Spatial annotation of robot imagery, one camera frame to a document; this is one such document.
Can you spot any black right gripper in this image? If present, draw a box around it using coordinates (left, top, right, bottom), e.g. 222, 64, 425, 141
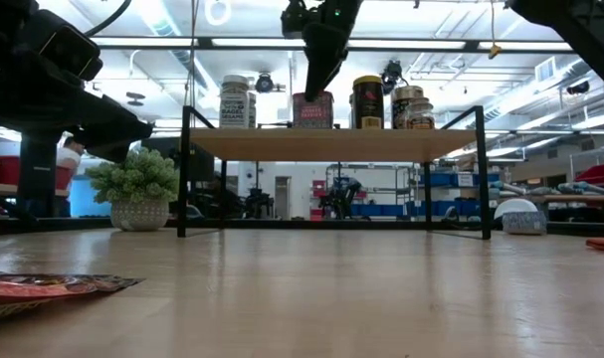
303, 22, 351, 103

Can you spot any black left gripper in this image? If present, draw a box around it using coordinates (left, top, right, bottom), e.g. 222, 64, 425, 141
0, 0, 154, 163

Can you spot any red-lidded smoked paprika tin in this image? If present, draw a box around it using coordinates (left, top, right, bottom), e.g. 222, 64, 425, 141
292, 90, 335, 129

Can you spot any yellow-lidded chili onion jar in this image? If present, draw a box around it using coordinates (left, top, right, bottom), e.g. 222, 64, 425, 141
350, 75, 385, 130

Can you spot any furikake jar with tan lid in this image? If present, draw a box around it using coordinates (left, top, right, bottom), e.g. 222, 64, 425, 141
390, 85, 426, 130

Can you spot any saffron glass jar cork lid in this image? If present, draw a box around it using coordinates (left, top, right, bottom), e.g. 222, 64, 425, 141
405, 96, 437, 130

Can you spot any orange snack packet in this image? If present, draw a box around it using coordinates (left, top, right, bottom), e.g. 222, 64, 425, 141
0, 269, 146, 323

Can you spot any wooden shelf with black legs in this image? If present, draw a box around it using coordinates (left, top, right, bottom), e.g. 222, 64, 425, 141
175, 104, 493, 241

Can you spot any black monitor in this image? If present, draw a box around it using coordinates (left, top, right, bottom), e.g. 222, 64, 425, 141
140, 136, 216, 183

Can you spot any person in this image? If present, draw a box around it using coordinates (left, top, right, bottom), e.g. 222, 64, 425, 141
56, 136, 88, 219

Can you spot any green succulent in white pot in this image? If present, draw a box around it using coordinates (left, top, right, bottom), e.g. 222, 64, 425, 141
85, 146, 181, 233

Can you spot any black office chair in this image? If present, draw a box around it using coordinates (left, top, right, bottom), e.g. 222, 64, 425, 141
320, 177, 363, 221
244, 187, 276, 220

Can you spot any rack with blue bins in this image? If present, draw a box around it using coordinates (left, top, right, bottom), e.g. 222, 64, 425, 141
350, 161, 504, 223

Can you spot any white ceiling vent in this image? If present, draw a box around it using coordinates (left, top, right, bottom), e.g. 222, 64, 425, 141
533, 56, 557, 85

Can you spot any small round white-topped pot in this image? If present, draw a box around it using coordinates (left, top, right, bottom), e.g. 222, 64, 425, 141
494, 198, 548, 236

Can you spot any black ceiling device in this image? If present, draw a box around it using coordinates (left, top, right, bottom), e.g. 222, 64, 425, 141
565, 79, 592, 96

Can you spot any wooden workbench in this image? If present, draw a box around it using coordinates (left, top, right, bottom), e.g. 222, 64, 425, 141
503, 192, 604, 223

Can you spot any black overhead camera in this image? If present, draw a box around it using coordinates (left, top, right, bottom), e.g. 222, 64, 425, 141
255, 73, 276, 94

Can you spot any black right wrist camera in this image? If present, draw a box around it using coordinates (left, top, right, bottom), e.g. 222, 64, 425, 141
280, 0, 308, 40

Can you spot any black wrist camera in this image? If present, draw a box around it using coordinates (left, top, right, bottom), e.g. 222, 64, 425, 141
36, 9, 104, 82
280, 0, 308, 40

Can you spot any black camera with cable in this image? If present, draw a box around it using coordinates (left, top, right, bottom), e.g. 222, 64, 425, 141
380, 59, 407, 95

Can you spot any black metal rig frame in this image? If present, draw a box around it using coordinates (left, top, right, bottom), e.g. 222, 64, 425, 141
0, 35, 604, 238

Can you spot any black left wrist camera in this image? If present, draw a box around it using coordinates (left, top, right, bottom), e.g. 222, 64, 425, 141
36, 9, 104, 82

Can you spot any white ring light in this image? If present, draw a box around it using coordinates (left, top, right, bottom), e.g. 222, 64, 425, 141
204, 0, 233, 27

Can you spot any hanging cord with yellow tag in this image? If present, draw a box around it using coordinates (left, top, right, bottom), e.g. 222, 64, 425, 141
488, 0, 503, 61

